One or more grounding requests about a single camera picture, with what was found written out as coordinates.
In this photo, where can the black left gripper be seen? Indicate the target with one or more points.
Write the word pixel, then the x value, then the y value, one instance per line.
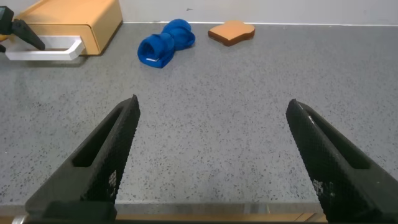
pixel 7 23

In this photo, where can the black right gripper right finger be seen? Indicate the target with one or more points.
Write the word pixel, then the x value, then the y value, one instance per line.
pixel 335 177

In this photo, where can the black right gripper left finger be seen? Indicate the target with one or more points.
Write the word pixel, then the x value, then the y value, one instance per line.
pixel 102 168

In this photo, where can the yellow drawer cabinet housing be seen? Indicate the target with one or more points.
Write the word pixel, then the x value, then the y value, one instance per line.
pixel 77 12

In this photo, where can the blue rolled cloth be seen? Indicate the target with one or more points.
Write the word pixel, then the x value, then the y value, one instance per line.
pixel 164 43

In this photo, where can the brown toast slice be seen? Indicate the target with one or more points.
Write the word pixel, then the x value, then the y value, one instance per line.
pixel 231 31

